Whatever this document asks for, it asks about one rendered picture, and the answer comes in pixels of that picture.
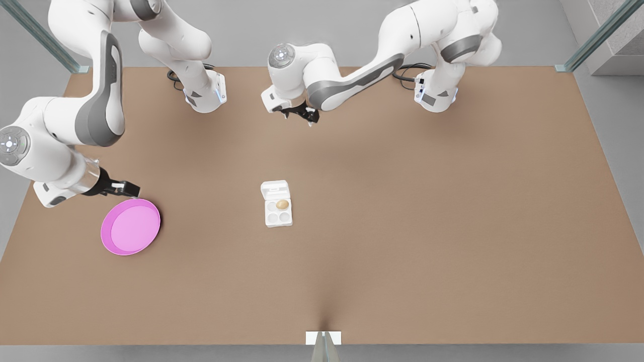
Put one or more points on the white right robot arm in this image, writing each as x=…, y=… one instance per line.
x=100, y=95

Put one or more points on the white egg box lid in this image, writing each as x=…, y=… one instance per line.
x=275, y=190

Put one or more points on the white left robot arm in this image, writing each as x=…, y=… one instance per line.
x=352, y=75

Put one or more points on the white egg box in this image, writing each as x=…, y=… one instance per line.
x=279, y=211

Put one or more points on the pink round plate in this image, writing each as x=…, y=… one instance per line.
x=130, y=227

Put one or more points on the brown egg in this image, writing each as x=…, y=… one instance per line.
x=282, y=204

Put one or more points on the silver frame post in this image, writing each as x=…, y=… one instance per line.
x=45, y=35
x=323, y=346
x=598, y=35

